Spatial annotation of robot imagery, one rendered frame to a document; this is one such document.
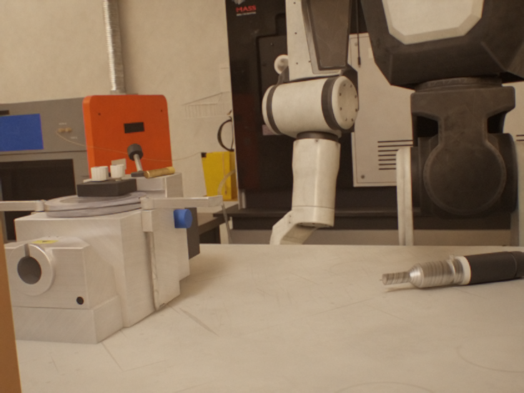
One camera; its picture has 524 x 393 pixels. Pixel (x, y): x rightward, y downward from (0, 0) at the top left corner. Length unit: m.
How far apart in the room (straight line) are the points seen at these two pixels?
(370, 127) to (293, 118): 1.12
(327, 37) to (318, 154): 0.54
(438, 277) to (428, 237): 1.45
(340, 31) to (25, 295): 0.31
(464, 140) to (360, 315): 0.41
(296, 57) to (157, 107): 1.09
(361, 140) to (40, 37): 2.41
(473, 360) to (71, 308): 0.29
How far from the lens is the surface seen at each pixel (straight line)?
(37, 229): 0.59
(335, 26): 0.48
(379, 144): 2.11
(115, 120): 1.88
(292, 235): 1.04
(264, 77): 2.22
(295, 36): 1.05
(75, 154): 1.83
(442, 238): 2.06
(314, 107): 0.99
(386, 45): 0.93
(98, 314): 0.53
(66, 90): 3.97
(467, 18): 0.89
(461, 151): 0.90
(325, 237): 2.12
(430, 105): 0.90
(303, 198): 1.01
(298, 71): 1.04
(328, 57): 0.48
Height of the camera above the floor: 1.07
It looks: 7 degrees down
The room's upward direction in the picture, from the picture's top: 4 degrees counter-clockwise
